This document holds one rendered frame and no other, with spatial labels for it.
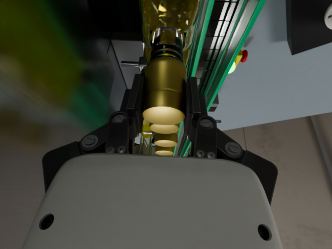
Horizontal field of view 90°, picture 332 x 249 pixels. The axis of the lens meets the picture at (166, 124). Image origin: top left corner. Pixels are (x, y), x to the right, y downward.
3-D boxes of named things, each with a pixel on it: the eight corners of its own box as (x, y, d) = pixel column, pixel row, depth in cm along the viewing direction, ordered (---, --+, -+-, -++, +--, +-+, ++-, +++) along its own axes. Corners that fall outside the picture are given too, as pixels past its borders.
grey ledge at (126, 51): (116, 14, 45) (108, 45, 41) (148, 16, 45) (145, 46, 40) (147, 134, 132) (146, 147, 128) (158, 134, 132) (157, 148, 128)
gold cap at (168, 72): (143, 55, 13) (137, 104, 11) (189, 57, 13) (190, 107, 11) (147, 83, 16) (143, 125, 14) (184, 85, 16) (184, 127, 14)
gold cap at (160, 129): (150, 86, 19) (146, 121, 17) (182, 87, 19) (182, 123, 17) (152, 102, 22) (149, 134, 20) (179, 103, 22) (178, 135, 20)
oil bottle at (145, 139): (141, 124, 91) (136, 174, 80) (151, 124, 90) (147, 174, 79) (144, 128, 96) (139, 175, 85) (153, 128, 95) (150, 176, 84)
